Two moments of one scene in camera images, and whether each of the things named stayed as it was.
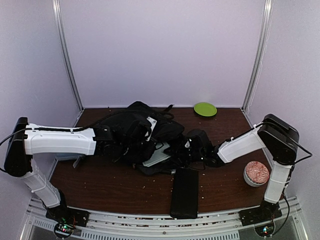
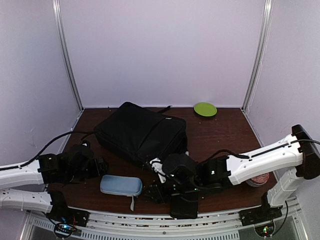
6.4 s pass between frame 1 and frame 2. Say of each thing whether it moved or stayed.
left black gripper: moved
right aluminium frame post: stayed
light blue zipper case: moved
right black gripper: moved
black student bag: moved
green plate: stayed
